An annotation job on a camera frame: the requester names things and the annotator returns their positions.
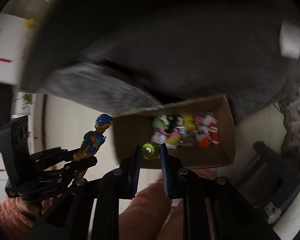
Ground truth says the green round toy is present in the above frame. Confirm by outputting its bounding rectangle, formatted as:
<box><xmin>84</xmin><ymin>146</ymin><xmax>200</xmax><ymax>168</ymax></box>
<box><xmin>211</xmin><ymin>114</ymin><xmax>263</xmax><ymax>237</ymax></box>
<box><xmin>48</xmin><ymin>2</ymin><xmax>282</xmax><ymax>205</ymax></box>
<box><xmin>141</xmin><ymin>141</ymin><xmax>160</xmax><ymax>160</ymax></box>

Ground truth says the blue gold action figure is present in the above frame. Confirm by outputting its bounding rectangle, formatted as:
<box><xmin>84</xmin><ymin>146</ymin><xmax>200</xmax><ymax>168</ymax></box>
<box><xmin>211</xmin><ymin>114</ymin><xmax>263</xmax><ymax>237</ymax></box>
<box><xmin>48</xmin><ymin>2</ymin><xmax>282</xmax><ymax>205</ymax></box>
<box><xmin>72</xmin><ymin>113</ymin><xmax>115</xmax><ymax>179</ymax></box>

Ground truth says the brown cardboard trash box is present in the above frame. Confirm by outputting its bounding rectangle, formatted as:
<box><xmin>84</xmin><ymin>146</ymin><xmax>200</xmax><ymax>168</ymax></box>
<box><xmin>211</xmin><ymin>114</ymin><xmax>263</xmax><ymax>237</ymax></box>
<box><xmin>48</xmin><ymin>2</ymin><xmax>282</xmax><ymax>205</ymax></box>
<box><xmin>113</xmin><ymin>94</ymin><xmax>236</xmax><ymax>169</ymax></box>

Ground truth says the left hand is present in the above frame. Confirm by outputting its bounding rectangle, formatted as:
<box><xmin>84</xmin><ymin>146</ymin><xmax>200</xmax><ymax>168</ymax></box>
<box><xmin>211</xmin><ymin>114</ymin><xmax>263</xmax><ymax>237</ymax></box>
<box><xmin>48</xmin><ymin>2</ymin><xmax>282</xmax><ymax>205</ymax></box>
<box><xmin>15</xmin><ymin>197</ymin><xmax>53</xmax><ymax>214</ymax></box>

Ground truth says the grey quilted table cover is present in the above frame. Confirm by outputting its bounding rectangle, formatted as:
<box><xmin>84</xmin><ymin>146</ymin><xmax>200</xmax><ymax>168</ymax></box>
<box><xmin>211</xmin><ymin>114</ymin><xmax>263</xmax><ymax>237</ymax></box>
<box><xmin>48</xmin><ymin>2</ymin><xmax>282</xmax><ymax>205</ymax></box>
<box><xmin>20</xmin><ymin>0</ymin><xmax>300</xmax><ymax>120</ymax></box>

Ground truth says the yellow flower bouquet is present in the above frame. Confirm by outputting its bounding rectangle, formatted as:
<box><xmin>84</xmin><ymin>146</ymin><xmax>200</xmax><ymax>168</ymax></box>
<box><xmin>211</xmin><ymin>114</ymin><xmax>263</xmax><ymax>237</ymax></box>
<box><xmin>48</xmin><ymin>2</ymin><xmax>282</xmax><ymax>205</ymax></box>
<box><xmin>25</xmin><ymin>18</ymin><xmax>39</xmax><ymax>29</ymax></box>

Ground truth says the white cushion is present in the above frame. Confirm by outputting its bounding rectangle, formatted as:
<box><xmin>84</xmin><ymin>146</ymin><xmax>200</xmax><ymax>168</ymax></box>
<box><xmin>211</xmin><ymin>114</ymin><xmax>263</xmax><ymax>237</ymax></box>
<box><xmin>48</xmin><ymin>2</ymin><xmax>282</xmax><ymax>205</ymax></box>
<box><xmin>279</xmin><ymin>21</ymin><xmax>300</xmax><ymax>60</ymax></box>

